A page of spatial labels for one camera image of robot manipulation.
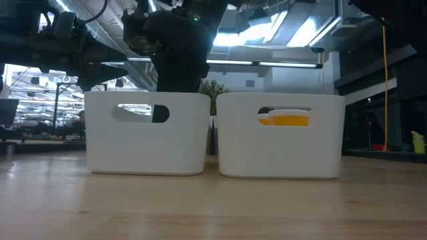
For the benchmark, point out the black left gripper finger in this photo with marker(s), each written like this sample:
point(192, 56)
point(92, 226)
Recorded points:
point(96, 75)

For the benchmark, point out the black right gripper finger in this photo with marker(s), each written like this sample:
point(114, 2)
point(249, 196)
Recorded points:
point(180, 78)

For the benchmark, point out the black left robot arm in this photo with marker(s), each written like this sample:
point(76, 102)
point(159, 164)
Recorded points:
point(16, 40)

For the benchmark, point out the white plastic bin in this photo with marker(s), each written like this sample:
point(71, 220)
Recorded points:
point(280, 153)
point(146, 146)

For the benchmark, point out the small green potted plant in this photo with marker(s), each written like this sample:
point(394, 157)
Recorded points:
point(215, 88)

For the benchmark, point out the dark monitor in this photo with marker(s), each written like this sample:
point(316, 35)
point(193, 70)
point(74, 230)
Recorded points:
point(8, 111)

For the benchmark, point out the long ceiling light bar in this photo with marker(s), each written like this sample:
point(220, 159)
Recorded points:
point(283, 64)

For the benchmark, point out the red box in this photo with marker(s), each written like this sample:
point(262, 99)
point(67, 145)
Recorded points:
point(380, 147)

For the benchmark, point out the yellow-green spray bottle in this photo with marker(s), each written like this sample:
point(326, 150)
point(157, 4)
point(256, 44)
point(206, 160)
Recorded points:
point(418, 142)

